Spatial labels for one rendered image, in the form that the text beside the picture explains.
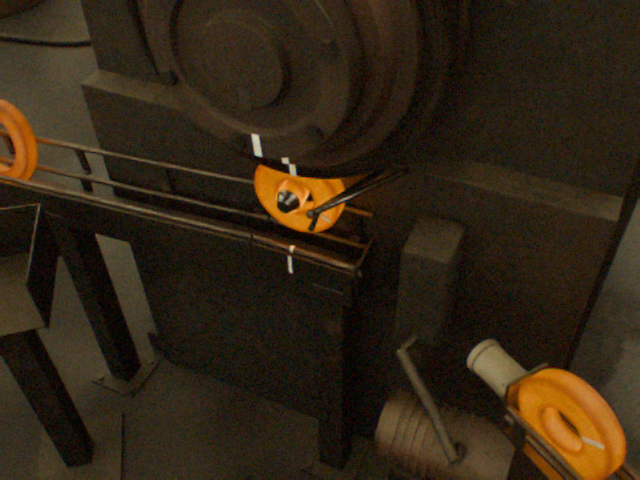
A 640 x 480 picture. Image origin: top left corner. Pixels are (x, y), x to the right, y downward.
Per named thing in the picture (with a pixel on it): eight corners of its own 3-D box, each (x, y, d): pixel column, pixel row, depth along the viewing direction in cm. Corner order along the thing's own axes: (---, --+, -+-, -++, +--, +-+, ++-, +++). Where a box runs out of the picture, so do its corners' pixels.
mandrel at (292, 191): (337, 138, 116) (340, 159, 119) (314, 135, 118) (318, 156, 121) (292, 198, 105) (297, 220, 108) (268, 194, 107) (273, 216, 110)
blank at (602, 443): (549, 447, 101) (533, 459, 100) (520, 356, 98) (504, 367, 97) (640, 486, 87) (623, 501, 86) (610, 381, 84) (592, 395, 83)
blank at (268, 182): (250, 185, 118) (241, 196, 116) (281, 128, 106) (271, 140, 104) (323, 235, 119) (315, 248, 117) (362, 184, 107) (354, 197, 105)
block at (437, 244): (411, 302, 127) (422, 206, 110) (453, 315, 124) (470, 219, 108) (391, 344, 120) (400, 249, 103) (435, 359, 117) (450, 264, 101)
